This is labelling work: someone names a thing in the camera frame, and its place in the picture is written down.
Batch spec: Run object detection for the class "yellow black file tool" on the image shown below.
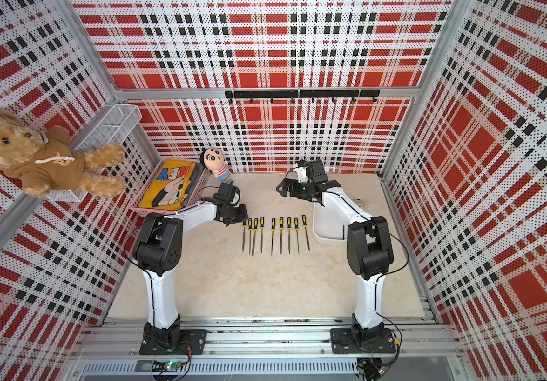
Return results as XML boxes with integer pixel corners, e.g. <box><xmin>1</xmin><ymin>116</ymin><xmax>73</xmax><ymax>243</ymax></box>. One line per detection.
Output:
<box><xmin>260</xmin><ymin>216</ymin><xmax>265</xmax><ymax>253</ymax></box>
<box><xmin>251</xmin><ymin>217</ymin><xmax>259</xmax><ymax>257</ymax></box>
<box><xmin>247</xmin><ymin>217</ymin><xmax>253</xmax><ymax>252</ymax></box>
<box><xmin>286</xmin><ymin>217</ymin><xmax>292</xmax><ymax>255</ymax></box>
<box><xmin>270</xmin><ymin>217</ymin><xmax>277</xmax><ymax>256</ymax></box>
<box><xmin>242</xmin><ymin>219</ymin><xmax>247</xmax><ymax>252</ymax></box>
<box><xmin>279</xmin><ymin>217</ymin><xmax>285</xmax><ymax>255</ymax></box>
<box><xmin>301</xmin><ymin>214</ymin><xmax>311</xmax><ymax>251</ymax></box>
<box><xmin>294</xmin><ymin>217</ymin><xmax>301</xmax><ymax>255</ymax></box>

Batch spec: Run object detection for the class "white plastic storage box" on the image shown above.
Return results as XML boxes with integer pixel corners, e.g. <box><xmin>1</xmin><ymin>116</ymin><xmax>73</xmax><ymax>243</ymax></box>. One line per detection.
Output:
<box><xmin>313</xmin><ymin>204</ymin><xmax>348</xmax><ymax>245</ymax></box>

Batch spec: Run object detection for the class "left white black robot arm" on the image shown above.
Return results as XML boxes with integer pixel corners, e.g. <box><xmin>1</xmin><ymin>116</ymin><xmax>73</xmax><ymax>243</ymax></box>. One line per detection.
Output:
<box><xmin>133</xmin><ymin>183</ymin><xmax>248</xmax><ymax>355</ymax></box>

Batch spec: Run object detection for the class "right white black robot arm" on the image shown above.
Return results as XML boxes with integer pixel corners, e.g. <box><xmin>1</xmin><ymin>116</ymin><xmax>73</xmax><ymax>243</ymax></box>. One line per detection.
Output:
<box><xmin>276</xmin><ymin>160</ymin><xmax>394</xmax><ymax>351</ymax></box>

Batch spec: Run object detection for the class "grey folded cloth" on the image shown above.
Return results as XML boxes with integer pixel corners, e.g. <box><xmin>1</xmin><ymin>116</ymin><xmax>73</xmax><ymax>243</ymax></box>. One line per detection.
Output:
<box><xmin>186</xmin><ymin>163</ymin><xmax>205</xmax><ymax>196</ymax></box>

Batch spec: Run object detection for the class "cartoon boy plush doll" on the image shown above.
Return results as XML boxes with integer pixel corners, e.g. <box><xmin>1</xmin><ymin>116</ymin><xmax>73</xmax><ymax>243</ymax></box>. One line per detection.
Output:
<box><xmin>200</xmin><ymin>147</ymin><xmax>230</xmax><ymax>182</ymax></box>

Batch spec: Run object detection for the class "pink perforated plastic basket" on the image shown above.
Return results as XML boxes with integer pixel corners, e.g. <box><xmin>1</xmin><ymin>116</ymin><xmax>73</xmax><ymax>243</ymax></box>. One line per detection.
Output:
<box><xmin>130</xmin><ymin>158</ymin><xmax>210</xmax><ymax>217</ymax></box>

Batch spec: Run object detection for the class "green circuit board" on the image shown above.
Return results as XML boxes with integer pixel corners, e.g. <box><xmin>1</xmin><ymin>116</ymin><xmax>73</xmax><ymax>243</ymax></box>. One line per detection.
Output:
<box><xmin>152</xmin><ymin>360</ymin><xmax>185</xmax><ymax>373</ymax></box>

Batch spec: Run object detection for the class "brown teddy bear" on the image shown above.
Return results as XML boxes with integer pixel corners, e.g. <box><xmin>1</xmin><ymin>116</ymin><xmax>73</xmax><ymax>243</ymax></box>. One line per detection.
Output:
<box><xmin>0</xmin><ymin>108</ymin><xmax>125</xmax><ymax>198</ymax></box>

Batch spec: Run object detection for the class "black wall hook rail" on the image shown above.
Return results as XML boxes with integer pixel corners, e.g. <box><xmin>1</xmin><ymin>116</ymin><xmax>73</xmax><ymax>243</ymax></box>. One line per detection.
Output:
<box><xmin>224</xmin><ymin>89</ymin><xmax>381</xmax><ymax>102</ymax></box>

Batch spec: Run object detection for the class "clear wire wall basket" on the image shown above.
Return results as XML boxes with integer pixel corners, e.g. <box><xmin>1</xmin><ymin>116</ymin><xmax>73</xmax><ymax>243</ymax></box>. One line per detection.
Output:
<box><xmin>45</xmin><ymin>103</ymin><xmax>143</xmax><ymax>203</ymax></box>

